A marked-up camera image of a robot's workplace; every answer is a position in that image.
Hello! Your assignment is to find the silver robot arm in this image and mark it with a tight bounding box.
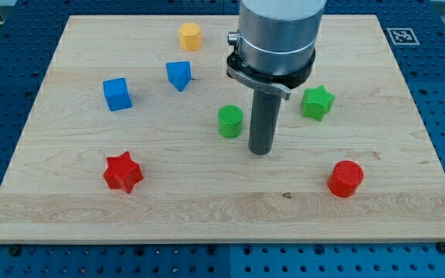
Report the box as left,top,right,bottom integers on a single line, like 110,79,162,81
226,0,326,100

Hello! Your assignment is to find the green star block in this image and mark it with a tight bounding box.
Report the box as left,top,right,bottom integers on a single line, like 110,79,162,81
301,85,335,122

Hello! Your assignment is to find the red star block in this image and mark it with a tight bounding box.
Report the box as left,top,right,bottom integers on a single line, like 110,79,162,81
103,151,144,194

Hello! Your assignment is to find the green cylinder block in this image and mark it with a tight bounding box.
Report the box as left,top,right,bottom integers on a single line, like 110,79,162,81
217,105,243,138

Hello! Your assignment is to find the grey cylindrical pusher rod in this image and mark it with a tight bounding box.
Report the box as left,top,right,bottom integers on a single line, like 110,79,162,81
248,90,281,155

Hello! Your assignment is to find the blue triangle block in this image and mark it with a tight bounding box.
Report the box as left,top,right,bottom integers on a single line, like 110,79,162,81
165,61,192,92

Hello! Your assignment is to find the wooden board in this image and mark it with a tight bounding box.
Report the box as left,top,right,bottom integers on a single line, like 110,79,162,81
0,15,445,245

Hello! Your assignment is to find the yellow hexagon block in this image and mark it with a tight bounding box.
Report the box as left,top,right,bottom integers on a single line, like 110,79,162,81
178,22,202,51

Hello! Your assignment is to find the blue cube block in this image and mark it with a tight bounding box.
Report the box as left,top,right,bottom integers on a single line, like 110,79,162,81
103,78,132,111

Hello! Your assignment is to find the red cylinder block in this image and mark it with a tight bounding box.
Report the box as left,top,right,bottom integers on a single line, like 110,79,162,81
328,161,365,198

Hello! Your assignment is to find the fiducial marker tag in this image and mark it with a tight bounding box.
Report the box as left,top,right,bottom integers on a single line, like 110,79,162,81
386,27,420,46

